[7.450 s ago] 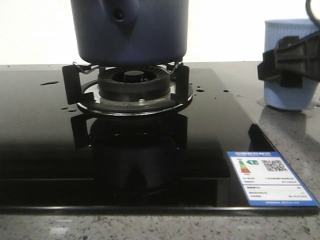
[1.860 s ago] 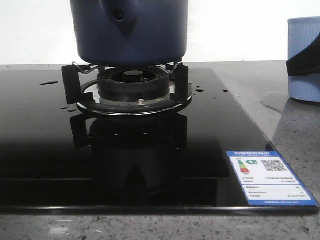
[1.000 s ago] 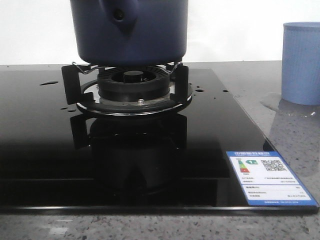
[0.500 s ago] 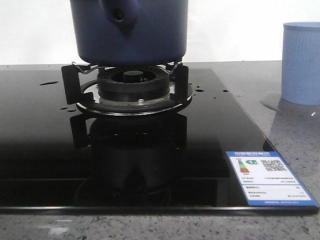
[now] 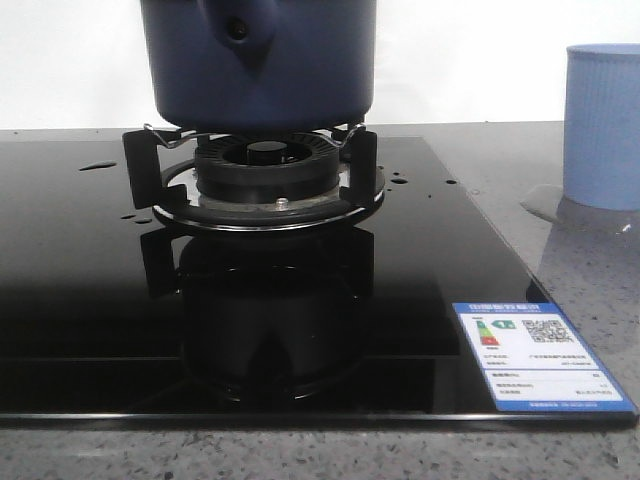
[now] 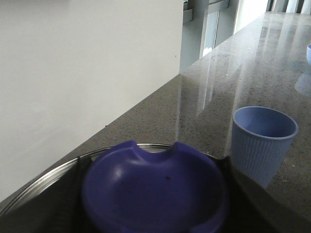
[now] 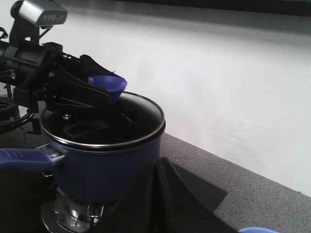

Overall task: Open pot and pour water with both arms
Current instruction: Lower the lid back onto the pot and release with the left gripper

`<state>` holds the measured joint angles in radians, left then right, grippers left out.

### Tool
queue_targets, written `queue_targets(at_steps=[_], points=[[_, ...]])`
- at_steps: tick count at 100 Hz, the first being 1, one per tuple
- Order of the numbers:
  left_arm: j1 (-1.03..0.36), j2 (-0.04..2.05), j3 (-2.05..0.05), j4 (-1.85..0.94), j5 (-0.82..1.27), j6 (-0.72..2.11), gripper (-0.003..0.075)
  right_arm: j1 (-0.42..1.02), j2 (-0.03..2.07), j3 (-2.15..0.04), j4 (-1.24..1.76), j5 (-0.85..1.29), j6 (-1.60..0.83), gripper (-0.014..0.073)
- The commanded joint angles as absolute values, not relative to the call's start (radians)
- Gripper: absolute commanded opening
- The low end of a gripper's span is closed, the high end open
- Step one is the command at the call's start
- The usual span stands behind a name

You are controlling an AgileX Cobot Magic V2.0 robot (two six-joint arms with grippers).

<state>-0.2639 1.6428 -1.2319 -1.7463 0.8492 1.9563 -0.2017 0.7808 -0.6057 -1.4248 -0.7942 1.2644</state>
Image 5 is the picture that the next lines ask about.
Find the light blue ribbed cup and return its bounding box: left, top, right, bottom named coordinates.
left=563, top=43, right=639, bottom=211

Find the blue saucepan with handle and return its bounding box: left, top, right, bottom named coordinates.
left=140, top=1, right=377, bottom=133

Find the black glass gas cooktop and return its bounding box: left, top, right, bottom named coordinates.
left=1, top=138, right=638, bottom=430

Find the black right burner with grate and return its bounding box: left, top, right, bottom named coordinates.
left=122, top=122, right=385, bottom=232

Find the blue energy label sticker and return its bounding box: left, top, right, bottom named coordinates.
left=453, top=302, right=636, bottom=413

